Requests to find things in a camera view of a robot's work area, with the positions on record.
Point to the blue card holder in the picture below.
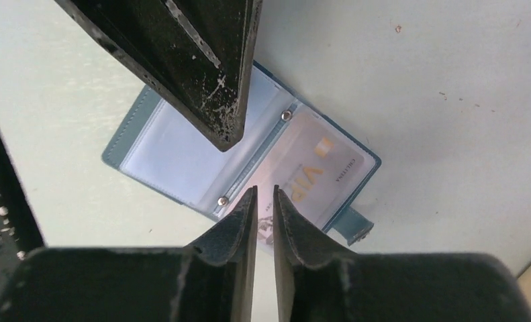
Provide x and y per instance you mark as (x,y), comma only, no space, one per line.
(159,148)

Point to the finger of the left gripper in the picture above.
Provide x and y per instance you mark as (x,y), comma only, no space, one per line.
(197,55)

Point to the white card with stripe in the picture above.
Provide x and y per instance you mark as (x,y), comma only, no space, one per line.
(316,165)

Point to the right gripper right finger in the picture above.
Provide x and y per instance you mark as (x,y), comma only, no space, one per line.
(319,279)

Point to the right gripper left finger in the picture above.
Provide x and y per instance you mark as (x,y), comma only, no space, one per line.
(210,279)

